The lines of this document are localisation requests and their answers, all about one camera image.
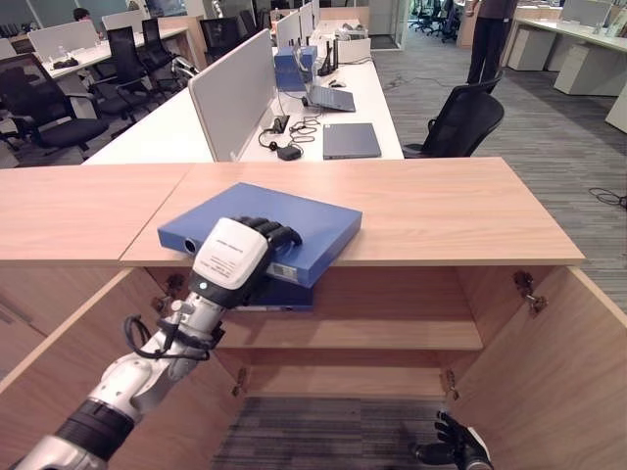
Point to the wooden office cabinet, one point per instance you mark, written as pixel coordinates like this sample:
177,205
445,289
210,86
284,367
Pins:
441,210

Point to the long white office desk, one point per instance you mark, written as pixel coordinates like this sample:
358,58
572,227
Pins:
372,98

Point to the black mesh office chair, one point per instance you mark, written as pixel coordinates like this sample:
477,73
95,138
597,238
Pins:
465,117

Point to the metal door hinge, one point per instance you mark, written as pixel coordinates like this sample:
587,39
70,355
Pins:
530,294
239,382
171,289
449,385

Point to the white drawer pedestal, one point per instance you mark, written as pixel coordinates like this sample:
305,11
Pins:
590,71
524,49

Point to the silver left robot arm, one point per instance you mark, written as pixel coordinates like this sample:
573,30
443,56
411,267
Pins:
132,377

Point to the standing person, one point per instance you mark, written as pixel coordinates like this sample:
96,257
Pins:
490,39

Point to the white open box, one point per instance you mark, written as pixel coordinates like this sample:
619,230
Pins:
353,49

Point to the wooden cabinet shelf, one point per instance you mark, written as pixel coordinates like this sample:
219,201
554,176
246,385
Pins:
372,333

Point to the black power adapter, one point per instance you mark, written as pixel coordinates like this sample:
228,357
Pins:
290,153

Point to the black router with antennas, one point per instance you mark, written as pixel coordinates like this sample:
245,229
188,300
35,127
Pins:
329,61

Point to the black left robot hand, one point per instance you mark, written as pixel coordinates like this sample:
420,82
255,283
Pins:
230,254

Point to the white desk divider panel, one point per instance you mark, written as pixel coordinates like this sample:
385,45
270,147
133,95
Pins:
230,93
289,29

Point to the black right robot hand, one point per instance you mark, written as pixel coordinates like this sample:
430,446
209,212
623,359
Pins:
458,445

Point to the blue cardboard box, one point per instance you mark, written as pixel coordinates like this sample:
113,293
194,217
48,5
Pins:
289,68

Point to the black desk socket box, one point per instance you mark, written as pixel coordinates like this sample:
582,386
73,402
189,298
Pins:
280,124

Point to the closed grey laptop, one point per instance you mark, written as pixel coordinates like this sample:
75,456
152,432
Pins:
351,141

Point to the seated person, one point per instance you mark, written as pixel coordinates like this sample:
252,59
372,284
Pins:
82,14

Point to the open grey laptop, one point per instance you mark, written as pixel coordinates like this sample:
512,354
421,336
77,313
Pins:
333,98

